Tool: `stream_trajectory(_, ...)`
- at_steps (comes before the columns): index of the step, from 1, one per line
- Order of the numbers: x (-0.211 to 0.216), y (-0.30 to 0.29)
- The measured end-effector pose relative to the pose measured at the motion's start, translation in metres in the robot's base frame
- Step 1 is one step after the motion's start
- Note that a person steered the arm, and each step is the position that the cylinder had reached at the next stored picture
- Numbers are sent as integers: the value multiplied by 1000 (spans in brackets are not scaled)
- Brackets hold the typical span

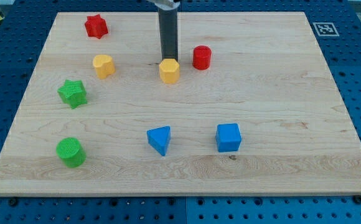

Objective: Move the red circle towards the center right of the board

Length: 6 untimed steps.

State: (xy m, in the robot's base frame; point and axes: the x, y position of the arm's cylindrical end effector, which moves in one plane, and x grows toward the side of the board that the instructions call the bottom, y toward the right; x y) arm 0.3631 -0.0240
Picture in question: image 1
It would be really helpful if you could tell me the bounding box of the white fiducial marker tag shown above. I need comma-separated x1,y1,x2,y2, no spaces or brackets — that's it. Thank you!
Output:
312,22,339,37

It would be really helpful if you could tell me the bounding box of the green cylinder block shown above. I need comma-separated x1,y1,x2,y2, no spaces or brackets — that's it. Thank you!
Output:
56,138,87,168

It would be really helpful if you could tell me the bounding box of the red cylinder block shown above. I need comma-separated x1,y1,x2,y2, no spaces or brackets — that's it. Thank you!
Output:
192,45,212,70

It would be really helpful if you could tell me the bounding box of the yellow hexagon block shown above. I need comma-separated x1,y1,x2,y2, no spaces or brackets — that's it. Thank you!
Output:
159,58,180,84

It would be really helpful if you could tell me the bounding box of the blue cube block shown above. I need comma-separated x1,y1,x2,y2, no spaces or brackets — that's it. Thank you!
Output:
215,123,242,152

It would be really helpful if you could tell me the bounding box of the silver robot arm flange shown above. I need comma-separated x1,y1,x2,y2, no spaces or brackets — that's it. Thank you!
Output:
147,0,181,10

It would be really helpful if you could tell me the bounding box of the green star block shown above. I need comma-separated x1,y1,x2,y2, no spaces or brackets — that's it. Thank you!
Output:
57,80,87,109

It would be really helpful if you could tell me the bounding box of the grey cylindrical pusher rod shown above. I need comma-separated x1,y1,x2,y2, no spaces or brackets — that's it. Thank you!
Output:
158,8,178,60

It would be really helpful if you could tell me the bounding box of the wooden board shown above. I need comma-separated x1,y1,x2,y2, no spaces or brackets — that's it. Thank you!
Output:
0,12,361,197

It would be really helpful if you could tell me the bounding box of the red star block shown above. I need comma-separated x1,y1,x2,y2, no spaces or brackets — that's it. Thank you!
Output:
85,14,108,39

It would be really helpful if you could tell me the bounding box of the yellow heart block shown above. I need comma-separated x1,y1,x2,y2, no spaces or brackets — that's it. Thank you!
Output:
93,54,116,79

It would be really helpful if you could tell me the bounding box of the blue triangle block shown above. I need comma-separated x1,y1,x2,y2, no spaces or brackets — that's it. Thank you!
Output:
146,126,171,156

